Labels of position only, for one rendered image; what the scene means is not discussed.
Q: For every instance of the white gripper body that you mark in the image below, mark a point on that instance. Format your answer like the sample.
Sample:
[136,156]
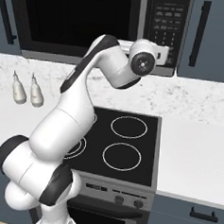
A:
[163,56]

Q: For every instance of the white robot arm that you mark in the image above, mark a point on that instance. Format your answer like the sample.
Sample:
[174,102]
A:
[69,120]

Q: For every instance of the black steel microwave oven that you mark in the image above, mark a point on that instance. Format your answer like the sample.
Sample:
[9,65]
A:
[164,23]

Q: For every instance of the blue-grey cupboard door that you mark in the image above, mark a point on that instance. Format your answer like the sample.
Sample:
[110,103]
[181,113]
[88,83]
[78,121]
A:
[1,47]
[221,39]

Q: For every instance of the black microwave door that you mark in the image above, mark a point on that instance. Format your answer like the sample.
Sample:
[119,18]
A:
[73,19]

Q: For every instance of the black oven door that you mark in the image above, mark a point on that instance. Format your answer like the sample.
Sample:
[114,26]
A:
[96,223]

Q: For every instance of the black hob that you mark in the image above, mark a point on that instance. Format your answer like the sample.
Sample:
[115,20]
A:
[127,143]

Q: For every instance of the black oven knob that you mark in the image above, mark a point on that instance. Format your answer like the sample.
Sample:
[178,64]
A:
[119,199]
[138,204]

